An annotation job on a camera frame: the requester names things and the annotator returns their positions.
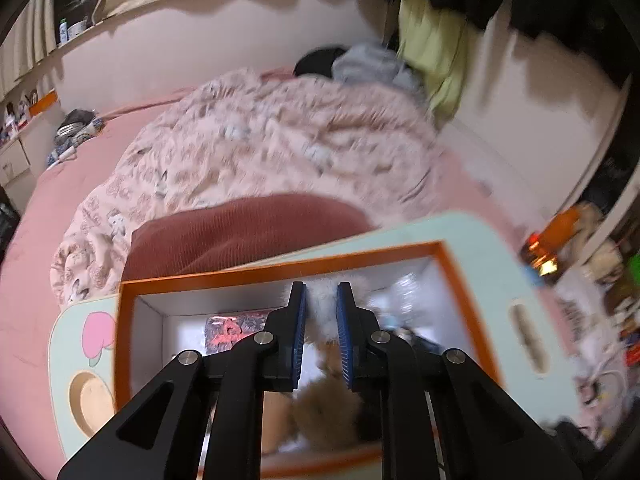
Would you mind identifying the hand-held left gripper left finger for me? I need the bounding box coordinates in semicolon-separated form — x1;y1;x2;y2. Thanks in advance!
57;281;307;480

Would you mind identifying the grey garment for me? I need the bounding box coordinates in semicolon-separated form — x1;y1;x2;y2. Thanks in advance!
332;42;428;106

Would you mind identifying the dark red pillow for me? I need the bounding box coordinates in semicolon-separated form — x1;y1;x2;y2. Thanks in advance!
122;194;373;281

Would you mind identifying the orange cardboard box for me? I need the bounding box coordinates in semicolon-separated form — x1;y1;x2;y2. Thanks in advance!
114;241;502;480

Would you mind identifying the narrow cream curtain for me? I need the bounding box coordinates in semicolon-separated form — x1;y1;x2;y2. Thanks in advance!
0;0;61;93

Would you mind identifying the white blue printed cloth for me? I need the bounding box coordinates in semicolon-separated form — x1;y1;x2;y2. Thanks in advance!
46;142;78;168

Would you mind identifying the yellow-green hanging garment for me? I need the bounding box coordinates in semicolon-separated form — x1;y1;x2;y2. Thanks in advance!
397;0;471;118

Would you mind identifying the small orange box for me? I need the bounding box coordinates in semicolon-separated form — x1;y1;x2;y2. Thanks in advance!
27;89;61;117

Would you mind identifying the white fluffy pom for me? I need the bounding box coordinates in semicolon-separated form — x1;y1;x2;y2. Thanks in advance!
287;272;371;346

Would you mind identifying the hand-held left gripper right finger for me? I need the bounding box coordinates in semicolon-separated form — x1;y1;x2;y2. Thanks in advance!
336;281;583;480

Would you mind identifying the mint green lap table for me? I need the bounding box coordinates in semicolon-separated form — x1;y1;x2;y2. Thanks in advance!
48;210;576;480

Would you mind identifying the clear plastic bag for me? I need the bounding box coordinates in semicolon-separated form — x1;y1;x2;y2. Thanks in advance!
367;270;436;321

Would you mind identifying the white dresser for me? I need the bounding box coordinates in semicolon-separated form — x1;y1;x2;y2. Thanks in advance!
0;105;63;196

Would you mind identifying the brown plush toy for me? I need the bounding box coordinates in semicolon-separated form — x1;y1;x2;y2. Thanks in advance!
290;337;386;453

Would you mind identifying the pink printed packet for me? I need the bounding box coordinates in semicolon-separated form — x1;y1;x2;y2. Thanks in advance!
204;311;273;356

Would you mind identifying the black garment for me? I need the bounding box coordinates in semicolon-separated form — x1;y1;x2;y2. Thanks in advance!
293;47;346;79

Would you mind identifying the pink printed blanket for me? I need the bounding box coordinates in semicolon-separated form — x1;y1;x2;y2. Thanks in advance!
50;67;443;306

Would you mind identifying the dark striped clothes pile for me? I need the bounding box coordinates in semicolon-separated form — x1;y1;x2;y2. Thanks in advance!
54;108;106;146

